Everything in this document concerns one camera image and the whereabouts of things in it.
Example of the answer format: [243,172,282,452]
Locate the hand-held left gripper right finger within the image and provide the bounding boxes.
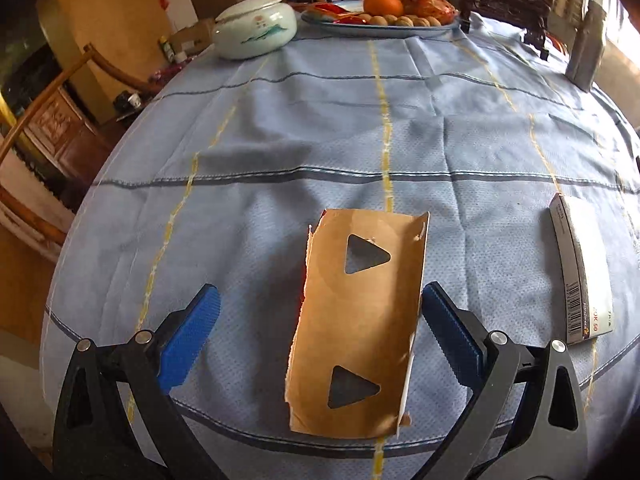
[415,281,588,480]

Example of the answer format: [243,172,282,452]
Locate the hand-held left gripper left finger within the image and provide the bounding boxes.
[52,283,231,480]

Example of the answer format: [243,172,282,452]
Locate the cardboard piece with triangular holes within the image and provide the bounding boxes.
[284,208,431,438]

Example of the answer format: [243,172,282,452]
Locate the white rectangular carton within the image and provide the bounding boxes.
[548,192,616,346]

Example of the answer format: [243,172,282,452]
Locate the blue striped tablecloth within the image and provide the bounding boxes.
[39,12,640,461]

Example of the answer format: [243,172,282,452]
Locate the dark wooden side table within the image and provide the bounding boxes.
[107,67,173,123]

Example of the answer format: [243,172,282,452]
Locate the white cup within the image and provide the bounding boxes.
[112,91,143,111]

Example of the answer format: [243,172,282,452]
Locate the cardboard box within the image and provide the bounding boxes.
[170,19,217,56]

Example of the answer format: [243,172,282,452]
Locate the white ceramic lidded jar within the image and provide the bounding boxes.
[210,0,298,60]

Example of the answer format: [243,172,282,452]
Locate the grey standing carton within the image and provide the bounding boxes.
[565,0,608,92]

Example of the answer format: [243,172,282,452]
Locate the pile of walnuts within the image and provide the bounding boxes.
[361,12,442,28]

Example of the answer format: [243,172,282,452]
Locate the red foil snack packet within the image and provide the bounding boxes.
[305,2,368,23]
[406,0,458,23]

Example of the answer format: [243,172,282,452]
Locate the dark carved plate stand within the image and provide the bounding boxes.
[450,0,568,58]

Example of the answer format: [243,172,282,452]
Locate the plywood wardrobe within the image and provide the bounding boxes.
[37,0,198,126]

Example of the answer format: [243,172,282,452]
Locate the fruit plate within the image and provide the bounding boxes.
[300,5,461,36]

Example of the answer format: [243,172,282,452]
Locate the orange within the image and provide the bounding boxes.
[363,0,405,17]

